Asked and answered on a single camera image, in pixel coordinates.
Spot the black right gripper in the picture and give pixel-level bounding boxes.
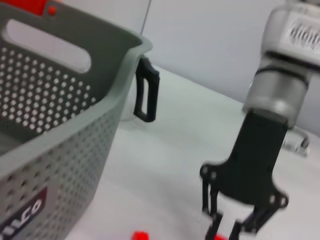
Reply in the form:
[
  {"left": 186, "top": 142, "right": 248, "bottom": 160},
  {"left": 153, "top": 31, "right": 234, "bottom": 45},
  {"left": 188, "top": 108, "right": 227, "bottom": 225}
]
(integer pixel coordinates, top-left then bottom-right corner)
[{"left": 199, "top": 109, "right": 290, "bottom": 240}]

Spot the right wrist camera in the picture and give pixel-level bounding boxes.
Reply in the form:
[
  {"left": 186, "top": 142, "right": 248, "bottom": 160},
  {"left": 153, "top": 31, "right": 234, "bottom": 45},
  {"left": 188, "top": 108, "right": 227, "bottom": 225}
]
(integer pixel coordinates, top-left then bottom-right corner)
[{"left": 261, "top": 0, "right": 320, "bottom": 73}]

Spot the right wrist cable with plug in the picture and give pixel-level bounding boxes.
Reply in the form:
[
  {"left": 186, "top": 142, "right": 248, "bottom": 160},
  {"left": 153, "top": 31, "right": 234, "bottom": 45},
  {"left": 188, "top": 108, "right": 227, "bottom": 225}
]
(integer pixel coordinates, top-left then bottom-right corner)
[{"left": 283, "top": 129, "right": 312, "bottom": 157}]

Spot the glass pitcher black lid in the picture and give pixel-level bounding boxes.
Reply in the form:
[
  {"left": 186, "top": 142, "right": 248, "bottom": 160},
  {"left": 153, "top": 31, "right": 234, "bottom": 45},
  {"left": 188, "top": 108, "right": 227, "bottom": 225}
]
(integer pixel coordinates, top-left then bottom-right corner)
[{"left": 119, "top": 57, "right": 161, "bottom": 124}]

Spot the grey-green perforated storage bin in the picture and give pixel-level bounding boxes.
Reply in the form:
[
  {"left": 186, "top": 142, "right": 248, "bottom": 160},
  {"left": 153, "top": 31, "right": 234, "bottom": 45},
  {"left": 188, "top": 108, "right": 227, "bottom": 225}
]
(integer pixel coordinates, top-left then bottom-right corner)
[{"left": 0, "top": 2, "right": 153, "bottom": 240}]

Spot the orange bin handle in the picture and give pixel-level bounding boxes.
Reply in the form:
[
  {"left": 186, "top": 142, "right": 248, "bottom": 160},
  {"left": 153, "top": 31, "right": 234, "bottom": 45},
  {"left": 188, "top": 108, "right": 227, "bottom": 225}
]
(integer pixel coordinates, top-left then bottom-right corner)
[{"left": 0, "top": 0, "right": 63, "bottom": 20}]

